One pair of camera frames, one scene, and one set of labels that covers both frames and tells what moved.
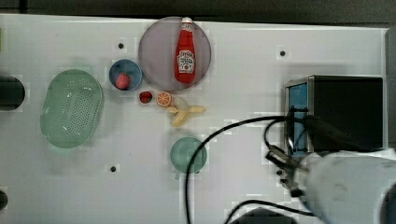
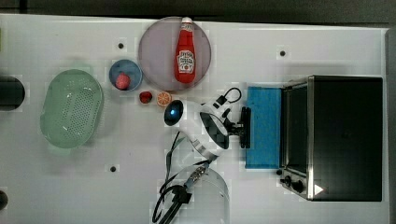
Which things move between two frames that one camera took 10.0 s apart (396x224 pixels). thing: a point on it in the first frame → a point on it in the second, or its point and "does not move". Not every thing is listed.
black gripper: x=323 y=135 → x=243 y=128
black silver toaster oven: x=325 y=113 does not move
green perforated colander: x=72 y=108 does not move
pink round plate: x=157 y=54 does not move
